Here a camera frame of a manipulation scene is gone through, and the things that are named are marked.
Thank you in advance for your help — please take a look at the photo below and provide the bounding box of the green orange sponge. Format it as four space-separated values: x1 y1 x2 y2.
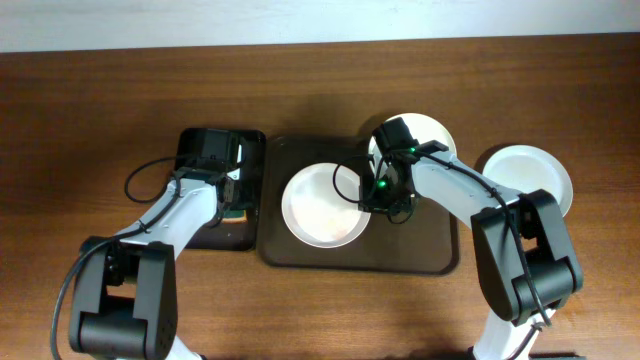
222 210 248 223

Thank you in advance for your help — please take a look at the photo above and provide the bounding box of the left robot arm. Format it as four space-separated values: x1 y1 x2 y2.
60 128 248 359

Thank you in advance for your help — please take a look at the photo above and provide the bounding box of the small black tray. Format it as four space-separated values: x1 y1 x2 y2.
174 128 266 251

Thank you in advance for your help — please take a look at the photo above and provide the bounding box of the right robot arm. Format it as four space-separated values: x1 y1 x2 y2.
357 116 584 359

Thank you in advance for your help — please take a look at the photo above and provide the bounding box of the large brown tray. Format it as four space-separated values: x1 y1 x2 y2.
256 135 459 276

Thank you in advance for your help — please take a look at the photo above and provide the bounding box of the white plate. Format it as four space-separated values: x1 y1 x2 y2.
281 163 371 249
482 145 574 216
386 113 457 156

